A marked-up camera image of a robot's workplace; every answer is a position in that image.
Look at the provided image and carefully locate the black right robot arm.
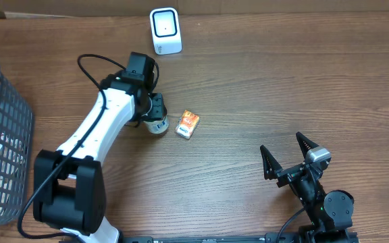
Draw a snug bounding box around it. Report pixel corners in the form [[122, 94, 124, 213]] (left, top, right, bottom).
[[260, 132, 359, 242]]

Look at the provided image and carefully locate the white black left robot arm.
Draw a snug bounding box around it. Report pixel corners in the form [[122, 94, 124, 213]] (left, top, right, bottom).
[[25, 52, 169, 242]]

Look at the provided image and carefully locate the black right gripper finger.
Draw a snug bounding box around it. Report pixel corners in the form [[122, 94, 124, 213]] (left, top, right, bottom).
[[296, 132, 318, 157], [260, 145, 282, 180]]

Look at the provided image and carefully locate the green lid jar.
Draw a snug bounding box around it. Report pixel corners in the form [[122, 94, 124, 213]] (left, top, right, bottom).
[[144, 115, 169, 134]]

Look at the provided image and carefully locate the small orange snack packet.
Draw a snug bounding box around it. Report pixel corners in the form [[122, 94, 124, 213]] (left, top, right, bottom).
[[176, 110, 200, 139]]

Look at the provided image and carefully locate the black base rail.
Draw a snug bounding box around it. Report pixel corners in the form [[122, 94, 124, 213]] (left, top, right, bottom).
[[119, 233, 359, 243]]

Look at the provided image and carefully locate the grey plastic shopping basket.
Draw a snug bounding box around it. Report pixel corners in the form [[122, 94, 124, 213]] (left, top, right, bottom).
[[0, 70, 34, 225]]

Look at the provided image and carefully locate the white barcode scanner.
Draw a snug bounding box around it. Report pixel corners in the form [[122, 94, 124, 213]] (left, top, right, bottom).
[[149, 7, 182, 55]]

